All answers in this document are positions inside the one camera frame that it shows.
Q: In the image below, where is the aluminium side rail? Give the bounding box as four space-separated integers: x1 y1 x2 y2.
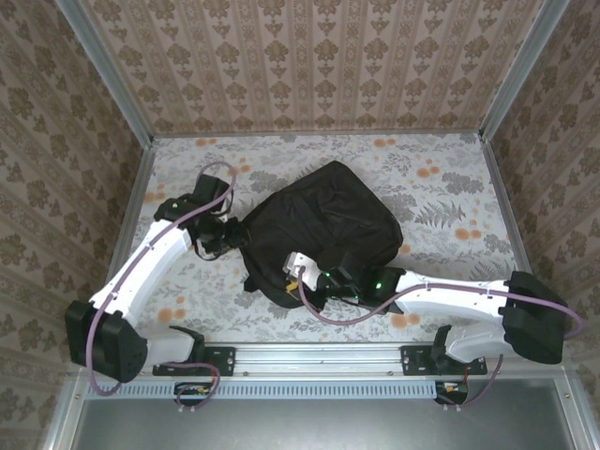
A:
87 140 158 343
478 138 557 342

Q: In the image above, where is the grey metal sheet panel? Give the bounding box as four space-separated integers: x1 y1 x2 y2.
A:
69 379 578 450

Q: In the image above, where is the black backpack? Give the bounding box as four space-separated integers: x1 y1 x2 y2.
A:
239 159 404 310

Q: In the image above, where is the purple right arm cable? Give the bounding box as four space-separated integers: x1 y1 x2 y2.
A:
297 266 587 413

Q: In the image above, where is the thin aluminium edge strip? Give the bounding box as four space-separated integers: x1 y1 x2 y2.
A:
149 127 484 140

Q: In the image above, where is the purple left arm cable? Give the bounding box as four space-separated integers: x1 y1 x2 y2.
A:
87 160 238 416

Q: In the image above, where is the aluminium corner post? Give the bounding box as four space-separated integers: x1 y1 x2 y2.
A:
478 0 571 142
54 0 155 149

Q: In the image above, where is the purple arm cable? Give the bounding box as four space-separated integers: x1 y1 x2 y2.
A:
87 160 238 416
297 266 587 413

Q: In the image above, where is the grey slotted cable duct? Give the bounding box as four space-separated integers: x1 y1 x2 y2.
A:
85 379 444 400

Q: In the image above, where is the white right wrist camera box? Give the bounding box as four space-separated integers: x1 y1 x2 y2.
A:
280 251 325 293

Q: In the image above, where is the wide aluminium base rail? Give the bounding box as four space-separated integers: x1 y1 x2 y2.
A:
69 340 573 376

